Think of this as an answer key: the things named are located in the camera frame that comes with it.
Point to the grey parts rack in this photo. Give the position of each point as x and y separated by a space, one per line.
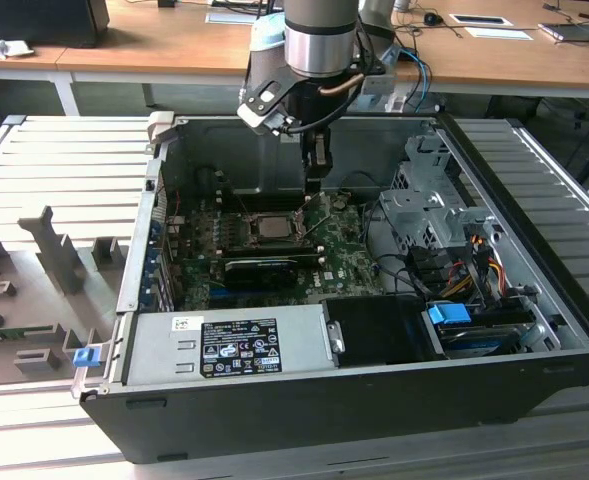
49 300

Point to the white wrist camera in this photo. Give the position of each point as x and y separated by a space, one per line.
259 112

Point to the white paper sheet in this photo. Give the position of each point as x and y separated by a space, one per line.
499 33

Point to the green motherboard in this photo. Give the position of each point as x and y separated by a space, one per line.
344 250

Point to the metal locking lever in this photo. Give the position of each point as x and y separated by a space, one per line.
240 202
304 204

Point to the green RAM stick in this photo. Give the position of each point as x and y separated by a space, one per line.
14 334

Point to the silver drive cage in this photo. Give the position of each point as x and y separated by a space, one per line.
414 210

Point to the CPU socket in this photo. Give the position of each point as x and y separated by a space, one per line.
274 229

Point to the black RAM slot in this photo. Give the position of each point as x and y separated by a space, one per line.
269 248
274 258
274 205

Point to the black computer mouse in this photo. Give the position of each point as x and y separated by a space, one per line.
433 19

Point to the grey notebook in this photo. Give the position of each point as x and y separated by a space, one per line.
571 31

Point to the hard disk in blue carrier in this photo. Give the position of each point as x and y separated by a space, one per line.
446 316

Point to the black graphics card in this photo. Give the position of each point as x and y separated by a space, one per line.
259 275

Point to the crumpled white paper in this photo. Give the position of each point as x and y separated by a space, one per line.
4 46

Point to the black PC case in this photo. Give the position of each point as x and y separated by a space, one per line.
324 425

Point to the silver power supply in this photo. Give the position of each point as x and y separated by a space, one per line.
159 350

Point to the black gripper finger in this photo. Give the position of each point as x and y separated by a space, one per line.
324 170
308 160

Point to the blue case latch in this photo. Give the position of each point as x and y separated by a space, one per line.
86 358

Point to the wooden desk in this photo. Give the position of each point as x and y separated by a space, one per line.
174 45

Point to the black power supply label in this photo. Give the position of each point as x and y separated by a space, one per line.
241 347

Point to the black monitor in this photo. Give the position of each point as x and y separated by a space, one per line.
39 20

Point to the black plastic shroud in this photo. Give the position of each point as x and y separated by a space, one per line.
379 330

